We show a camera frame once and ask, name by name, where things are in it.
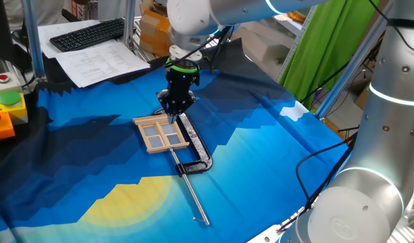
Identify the aluminium frame post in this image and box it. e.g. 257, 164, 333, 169
122, 0, 137, 48
314, 32, 385, 119
20, 0, 47, 82

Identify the silver mounting plate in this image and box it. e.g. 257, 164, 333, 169
247, 224, 297, 243

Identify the white box red button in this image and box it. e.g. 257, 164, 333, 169
0, 71, 24, 97

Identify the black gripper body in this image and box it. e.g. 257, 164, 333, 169
165, 70, 201, 102

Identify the orange wire coil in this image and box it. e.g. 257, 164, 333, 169
287, 9, 307, 24

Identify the plain white paper sheet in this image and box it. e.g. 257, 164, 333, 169
37, 19, 103, 59

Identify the black cast C-clamp frame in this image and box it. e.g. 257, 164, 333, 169
153, 107, 213, 177

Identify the small wooden sliding sash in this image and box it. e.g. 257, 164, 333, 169
147, 134, 165, 151

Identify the blue mountain print tablecloth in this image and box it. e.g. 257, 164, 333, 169
0, 36, 351, 243

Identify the yellow box green button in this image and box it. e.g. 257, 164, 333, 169
0, 90, 28, 126

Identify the orange box red button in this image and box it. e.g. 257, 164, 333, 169
0, 111, 16, 142

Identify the white metal shelf rack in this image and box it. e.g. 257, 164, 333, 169
274, 13, 312, 84

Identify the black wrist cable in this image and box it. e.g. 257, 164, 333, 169
165, 25, 234, 74

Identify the thin black pole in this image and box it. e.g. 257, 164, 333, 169
299, 62, 350, 103

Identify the red white printed carton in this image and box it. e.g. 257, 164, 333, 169
70, 0, 89, 20

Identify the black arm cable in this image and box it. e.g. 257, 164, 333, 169
276, 131, 358, 234

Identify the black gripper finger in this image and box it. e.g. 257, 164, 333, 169
175, 91, 197, 123
157, 90, 176, 124

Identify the silver clamp screw rod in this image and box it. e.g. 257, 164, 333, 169
168, 145, 211, 227

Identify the black computer keyboard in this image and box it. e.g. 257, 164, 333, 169
49, 17, 126, 53

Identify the wooden miniature window frame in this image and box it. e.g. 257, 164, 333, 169
132, 112, 190, 155

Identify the cardboard box white label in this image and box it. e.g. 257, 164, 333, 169
354, 80, 371, 114

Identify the printed white paper sheet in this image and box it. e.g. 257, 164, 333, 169
54, 40, 151, 88

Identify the green fabric curtain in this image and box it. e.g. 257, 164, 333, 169
279, 0, 380, 111

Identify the taped brown cardboard box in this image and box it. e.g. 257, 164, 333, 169
138, 0, 174, 57

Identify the person in light shirt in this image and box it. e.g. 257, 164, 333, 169
3, 0, 72, 28

